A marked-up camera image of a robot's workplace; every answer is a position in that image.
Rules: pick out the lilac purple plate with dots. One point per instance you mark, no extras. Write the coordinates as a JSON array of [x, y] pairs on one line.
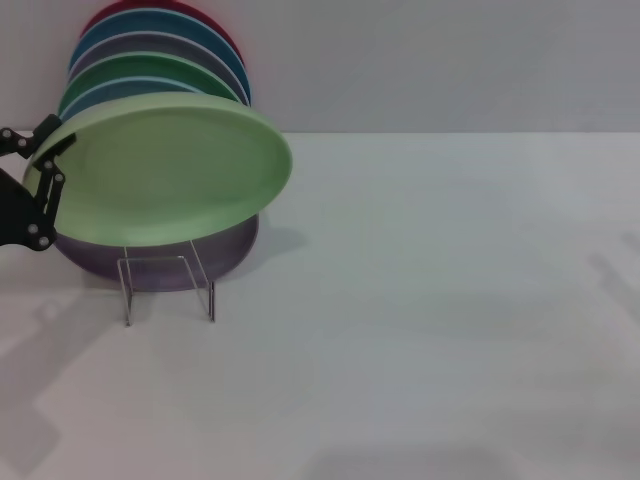
[[227, 260]]

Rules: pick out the dark green plate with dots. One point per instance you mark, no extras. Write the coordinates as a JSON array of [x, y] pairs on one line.
[[150, 65]]

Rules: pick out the light green plate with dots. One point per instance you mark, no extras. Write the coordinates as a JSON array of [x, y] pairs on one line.
[[160, 170]]

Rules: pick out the clear acrylic plate rack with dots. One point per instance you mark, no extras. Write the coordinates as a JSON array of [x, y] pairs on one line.
[[200, 287]]

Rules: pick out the light blue plate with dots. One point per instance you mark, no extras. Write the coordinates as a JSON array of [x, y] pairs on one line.
[[100, 91]]

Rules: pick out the grey lavender plate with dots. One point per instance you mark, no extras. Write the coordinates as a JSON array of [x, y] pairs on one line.
[[150, 42]]

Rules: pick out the maroon red plate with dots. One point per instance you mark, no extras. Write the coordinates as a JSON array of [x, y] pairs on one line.
[[226, 31]]

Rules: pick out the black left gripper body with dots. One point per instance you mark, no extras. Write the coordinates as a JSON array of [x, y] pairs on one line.
[[12, 215]]

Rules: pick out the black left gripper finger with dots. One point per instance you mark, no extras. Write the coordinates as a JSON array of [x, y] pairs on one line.
[[20, 142], [47, 200]]

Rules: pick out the teal blue plate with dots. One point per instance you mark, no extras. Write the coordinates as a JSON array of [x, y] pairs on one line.
[[160, 22]]

